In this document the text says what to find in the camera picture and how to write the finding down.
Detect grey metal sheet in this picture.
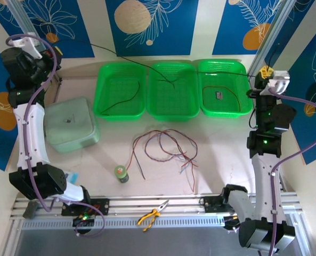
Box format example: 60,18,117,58
13,228,307,256

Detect aluminium corner post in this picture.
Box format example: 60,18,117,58
7,0,62,83
247,0,294,78

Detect pale green lidded container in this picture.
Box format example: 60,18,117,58
44,96,101,154

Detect thin black cable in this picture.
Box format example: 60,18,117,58
56,38,280,90

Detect green plastic mesh basket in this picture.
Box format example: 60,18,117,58
197,58,254,118
93,61,148,122
145,61,200,123

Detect small green jar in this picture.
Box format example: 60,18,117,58
114,164,129,184

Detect aluminium rail frame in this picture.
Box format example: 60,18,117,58
10,193,304,222

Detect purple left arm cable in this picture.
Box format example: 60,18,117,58
5,34,107,238

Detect grey block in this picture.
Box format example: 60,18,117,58
22,201,40,219

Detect aluminium side rail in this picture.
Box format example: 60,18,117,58
279,159,288,193

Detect thick red cable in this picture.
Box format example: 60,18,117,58
202,85,241,110

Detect thick black cable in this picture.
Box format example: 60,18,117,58
101,81,141,116

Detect slotted grey cable duct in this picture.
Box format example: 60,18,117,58
20,216,225,230

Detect yellow handled pliers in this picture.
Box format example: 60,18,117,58
136,199,170,233

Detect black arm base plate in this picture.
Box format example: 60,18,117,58
61,197,111,216
199,195,229,214

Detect small black control board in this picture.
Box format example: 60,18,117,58
223,214,244,233
72,213,96,227

